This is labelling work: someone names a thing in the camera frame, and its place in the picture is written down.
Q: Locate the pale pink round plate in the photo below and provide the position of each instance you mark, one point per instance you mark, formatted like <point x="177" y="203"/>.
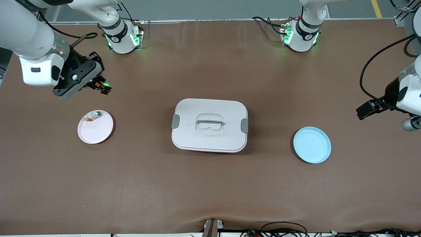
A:
<point x="96" y="130"/>

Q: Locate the white lidded storage box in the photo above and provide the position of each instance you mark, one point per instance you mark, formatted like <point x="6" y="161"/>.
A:
<point x="210" y="138"/>

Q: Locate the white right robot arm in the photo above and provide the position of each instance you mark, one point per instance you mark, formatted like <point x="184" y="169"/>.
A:
<point x="29" y="36"/>

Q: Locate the aluminium frame profile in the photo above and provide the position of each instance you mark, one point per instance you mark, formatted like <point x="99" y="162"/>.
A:
<point x="403" y="19"/>

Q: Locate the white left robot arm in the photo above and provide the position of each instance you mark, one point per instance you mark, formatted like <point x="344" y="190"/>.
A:
<point x="411" y="95"/>

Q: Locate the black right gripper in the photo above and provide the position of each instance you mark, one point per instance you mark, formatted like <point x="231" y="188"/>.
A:
<point x="78" y="62"/>

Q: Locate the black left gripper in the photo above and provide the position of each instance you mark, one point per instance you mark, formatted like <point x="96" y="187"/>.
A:
<point x="390" y="93"/>

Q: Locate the white switch with green button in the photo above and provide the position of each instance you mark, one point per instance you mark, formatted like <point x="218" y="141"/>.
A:
<point x="93" y="116"/>

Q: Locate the light blue round plate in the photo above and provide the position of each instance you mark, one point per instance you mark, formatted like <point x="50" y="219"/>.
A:
<point x="312" y="144"/>

